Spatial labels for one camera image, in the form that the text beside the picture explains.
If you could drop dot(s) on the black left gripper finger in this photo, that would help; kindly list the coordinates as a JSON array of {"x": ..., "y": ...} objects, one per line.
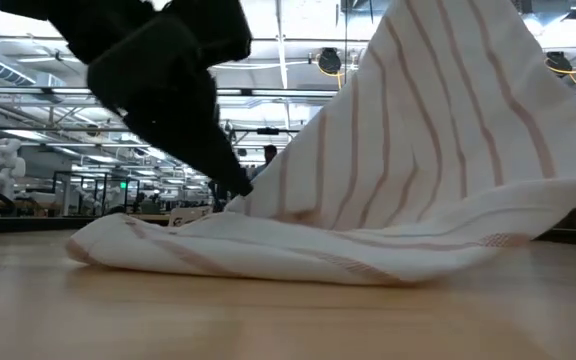
[
  {"x": 203, "y": 145},
  {"x": 168, "y": 150}
]

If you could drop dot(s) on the white towel with stripes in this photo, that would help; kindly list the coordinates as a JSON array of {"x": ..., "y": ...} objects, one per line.
[{"x": 418, "y": 150}]

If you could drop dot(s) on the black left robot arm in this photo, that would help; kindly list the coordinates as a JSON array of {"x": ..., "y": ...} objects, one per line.
[{"x": 93, "y": 25}]

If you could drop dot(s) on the person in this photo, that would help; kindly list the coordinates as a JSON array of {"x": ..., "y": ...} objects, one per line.
[{"x": 270, "y": 154}]

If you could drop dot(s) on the long ceiling light strip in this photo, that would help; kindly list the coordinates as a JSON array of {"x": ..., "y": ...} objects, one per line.
[{"x": 278, "y": 92}]

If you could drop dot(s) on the white robot figure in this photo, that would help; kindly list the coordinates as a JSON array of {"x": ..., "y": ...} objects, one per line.
[{"x": 4, "y": 160}]

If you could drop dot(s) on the black camera stand frame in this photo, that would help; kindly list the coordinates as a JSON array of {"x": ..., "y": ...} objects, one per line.
[{"x": 268, "y": 131}]

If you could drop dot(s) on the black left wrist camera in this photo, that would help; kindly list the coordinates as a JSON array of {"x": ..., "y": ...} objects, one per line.
[{"x": 208, "y": 30}]

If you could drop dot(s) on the black-framed glass enclosure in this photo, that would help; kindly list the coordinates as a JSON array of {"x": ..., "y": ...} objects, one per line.
[{"x": 83, "y": 195}]

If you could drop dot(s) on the black aluminium table frame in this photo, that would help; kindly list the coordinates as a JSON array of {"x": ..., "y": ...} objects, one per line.
[{"x": 18, "y": 225}]

